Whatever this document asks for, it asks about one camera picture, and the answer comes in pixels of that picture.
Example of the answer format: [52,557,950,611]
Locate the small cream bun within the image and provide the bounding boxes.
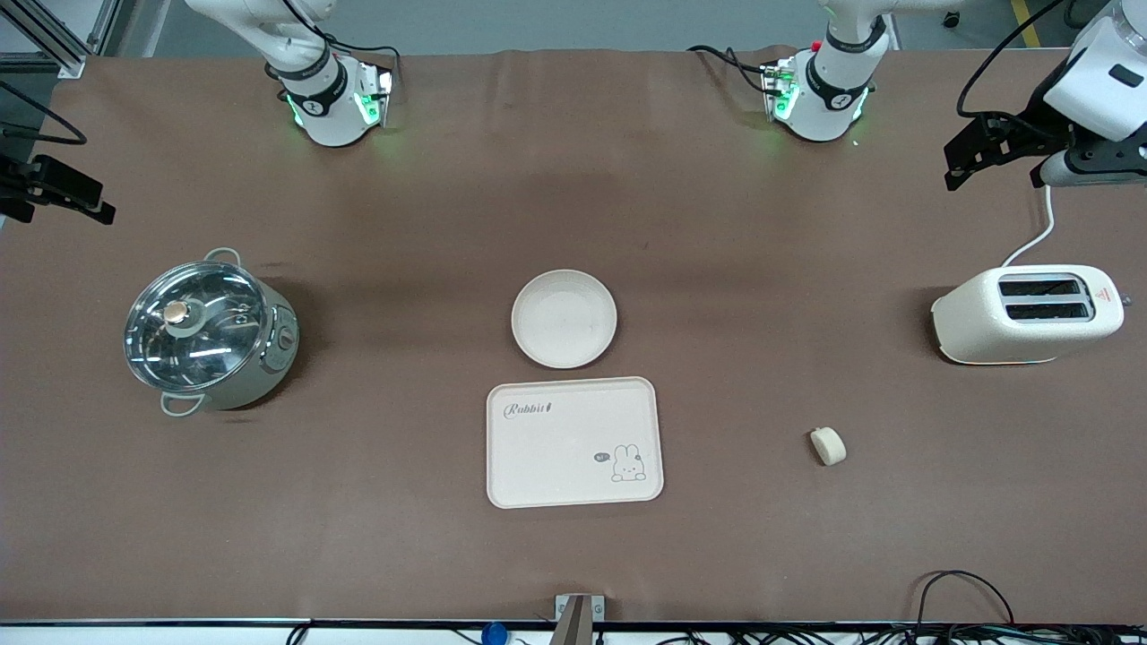
[809,426,848,467]

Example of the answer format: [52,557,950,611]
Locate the round cream plate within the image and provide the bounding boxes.
[511,269,618,370]

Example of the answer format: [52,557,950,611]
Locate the cream rabbit print tray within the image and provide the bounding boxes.
[486,376,665,510]

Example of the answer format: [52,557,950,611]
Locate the glass pot lid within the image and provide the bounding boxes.
[124,261,269,394]

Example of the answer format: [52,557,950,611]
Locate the cream two-slot toaster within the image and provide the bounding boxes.
[930,264,1126,366]

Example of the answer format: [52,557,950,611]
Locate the grey electric cooking pot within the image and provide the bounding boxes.
[125,247,301,418]

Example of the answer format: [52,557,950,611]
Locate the brown table mat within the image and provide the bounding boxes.
[0,47,1147,625]

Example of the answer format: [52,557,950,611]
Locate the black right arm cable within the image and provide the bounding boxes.
[0,81,89,146]

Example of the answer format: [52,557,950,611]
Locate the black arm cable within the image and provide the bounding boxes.
[0,81,89,146]
[956,0,1076,119]

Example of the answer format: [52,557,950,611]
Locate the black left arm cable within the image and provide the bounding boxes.
[956,0,1076,119]

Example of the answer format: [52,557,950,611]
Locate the white toaster power cable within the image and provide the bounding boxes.
[1001,184,1057,269]

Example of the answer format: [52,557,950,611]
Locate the aluminium frame profile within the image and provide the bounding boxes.
[0,0,119,78]

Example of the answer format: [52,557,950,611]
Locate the black left base cable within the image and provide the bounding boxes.
[687,44,773,96]

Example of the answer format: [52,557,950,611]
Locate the black base cable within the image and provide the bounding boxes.
[323,34,401,68]
[687,44,773,96]

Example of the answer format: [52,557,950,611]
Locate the black right base cable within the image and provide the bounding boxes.
[323,34,401,68]

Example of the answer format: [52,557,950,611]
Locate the black looped cable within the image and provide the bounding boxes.
[912,570,1018,645]

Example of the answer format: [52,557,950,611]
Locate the metal table edge bracket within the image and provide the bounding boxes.
[548,593,607,645]

